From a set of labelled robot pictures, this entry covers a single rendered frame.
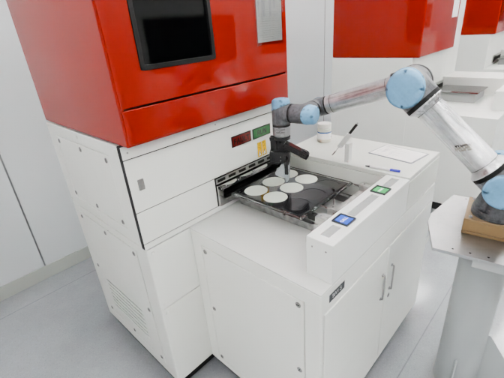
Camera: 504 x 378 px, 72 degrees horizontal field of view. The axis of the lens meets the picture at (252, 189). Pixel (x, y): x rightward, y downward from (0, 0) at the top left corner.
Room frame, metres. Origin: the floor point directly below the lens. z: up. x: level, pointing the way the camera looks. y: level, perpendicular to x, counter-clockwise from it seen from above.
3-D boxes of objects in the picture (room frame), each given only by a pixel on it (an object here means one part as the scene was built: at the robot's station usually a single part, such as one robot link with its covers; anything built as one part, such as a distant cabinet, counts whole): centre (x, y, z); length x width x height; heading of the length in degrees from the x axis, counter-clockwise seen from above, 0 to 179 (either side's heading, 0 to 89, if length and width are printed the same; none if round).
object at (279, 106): (1.40, -0.15, 1.21); 0.09 x 0.08 x 0.11; 53
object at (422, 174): (1.53, -0.51, 0.89); 0.62 x 0.35 x 0.14; 45
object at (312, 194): (1.33, -0.17, 0.90); 0.34 x 0.34 x 0.01; 45
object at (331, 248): (1.03, -0.38, 0.89); 0.55 x 0.09 x 0.14; 135
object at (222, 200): (1.47, -0.01, 0.89); 0.44 x 0.02 x 0.10; 135
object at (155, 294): (1.60, 0.36, 0.41); 0.82 x 0.71 x 0.82; 135
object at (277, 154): (1.40, -0.14, 1.05); 0.09 x 0.08 x 0.12; 76
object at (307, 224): (1.21, -0.13, 0.84); 0.50 x 0.02 x 0.03; 45
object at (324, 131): (1.72, -0.40, 1.01); 0.07 x 0.07 x 0.10
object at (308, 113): (1.35, -0.23, 1.21); 0.11 x 0.11 x 0.08; 53
